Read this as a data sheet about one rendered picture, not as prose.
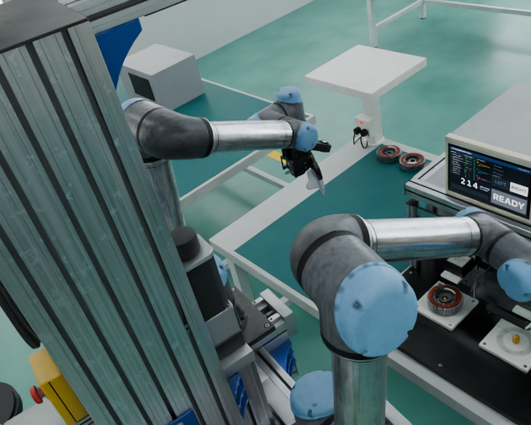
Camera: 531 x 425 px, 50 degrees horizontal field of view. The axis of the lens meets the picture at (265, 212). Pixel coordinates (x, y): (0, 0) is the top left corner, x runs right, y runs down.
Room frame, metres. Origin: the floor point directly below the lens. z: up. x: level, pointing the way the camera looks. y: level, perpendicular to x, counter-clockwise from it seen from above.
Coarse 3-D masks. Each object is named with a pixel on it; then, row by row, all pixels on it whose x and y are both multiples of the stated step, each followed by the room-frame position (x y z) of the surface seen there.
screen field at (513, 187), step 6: (492, 180) 1.23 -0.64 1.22; (498, 180) 1.22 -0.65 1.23; (504, 180) 1.20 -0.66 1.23; (498, 186) 1.22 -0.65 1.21; (504, 186) 1.20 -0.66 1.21; (510, 186) 1.19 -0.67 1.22; (516, 186) 1.17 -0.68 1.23; (522, 186) 1.16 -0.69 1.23; (516, 192) 1.17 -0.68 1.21; (522, 192) 1.16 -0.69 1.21
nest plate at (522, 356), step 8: (496, 328) 1.08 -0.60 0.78; (488, 336) 1.05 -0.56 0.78; (496, 336) 1.05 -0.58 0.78; (504, 336) 1.04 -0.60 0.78; (480, 344) 1.03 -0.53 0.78; (488, 344) 1.03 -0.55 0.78; (496, 344) 1.02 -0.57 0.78; (504, 344) 1.02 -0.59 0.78; (512, 344) 1.01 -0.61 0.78; (520, 344) 1.00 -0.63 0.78; (528, 344) 1.00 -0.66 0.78; (496, 352) 0.99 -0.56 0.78; (504, 352) 0.99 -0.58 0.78; (512, 352) 0.98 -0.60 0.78; (520, 352) 0.97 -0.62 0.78; (528, 352) 0.97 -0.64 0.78; (504, 360) 0.97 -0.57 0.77; (512, 360) 0.96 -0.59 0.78; (520, 360) 0.95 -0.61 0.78; (528, 360) 0.94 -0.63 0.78; (520, 368) 0.93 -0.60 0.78; (528, 368) 0.92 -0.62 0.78
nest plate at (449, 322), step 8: (424, 296) 1.27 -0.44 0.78; (464, 296) 1.23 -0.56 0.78; (424, 304) 1.23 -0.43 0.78; (424, 312) 1.20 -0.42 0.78; (432, 312) 1.20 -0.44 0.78; (464, 312) 1.17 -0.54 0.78; (432, 320) 1.17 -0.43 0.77; (440, 320) 1.16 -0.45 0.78; (448, 320) 1.15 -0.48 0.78; (456, 320) 1.14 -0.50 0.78; (448, 328) 1.12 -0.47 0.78
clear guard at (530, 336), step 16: (496, 272) 1.04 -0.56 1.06; (480, 288) 1.00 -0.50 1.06; (496, 288) 0.98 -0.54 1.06; (464, 304) 1.00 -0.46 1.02; (480, 304) 0.97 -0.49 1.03; (496, 304) 0.95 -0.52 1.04; (512, 304) 0.93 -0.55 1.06; (528, 304) 0.91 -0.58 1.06; (496, 320) 0.92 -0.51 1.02; (528, 320) 0.88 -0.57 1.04; (528, 336) 0.85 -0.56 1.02
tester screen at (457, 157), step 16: (464, 160) 1.31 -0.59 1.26; (480, 160) 1.26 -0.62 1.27; (496, 160) 1.22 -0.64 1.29; (464, 176) 1.30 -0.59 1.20; (480, 176) 1.26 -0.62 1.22; (496, 176) 1.22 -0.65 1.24; (512, 176) 1.18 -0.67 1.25; (528, 176) 1.15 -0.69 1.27; (464, 192) 1.30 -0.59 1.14; (480, 192) 1.26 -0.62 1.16; (512, 192) 1.18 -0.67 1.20; (528, 192) 1.14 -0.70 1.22
